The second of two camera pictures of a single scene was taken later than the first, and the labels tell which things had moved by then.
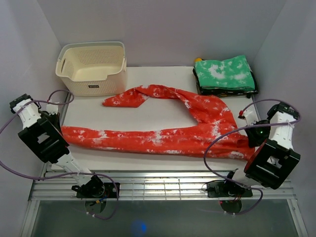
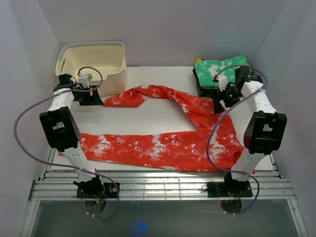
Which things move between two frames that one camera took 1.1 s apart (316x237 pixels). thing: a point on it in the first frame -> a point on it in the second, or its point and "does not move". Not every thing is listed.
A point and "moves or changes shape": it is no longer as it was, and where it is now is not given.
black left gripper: (56, 120) -> (94, 99)
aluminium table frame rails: (160, 186) does not move
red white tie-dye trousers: (217, 132) moves or changes shape
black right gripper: (254, 140) -> (216, 98)
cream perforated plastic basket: (93, 68) does not move
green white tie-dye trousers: (232, 73) does not move
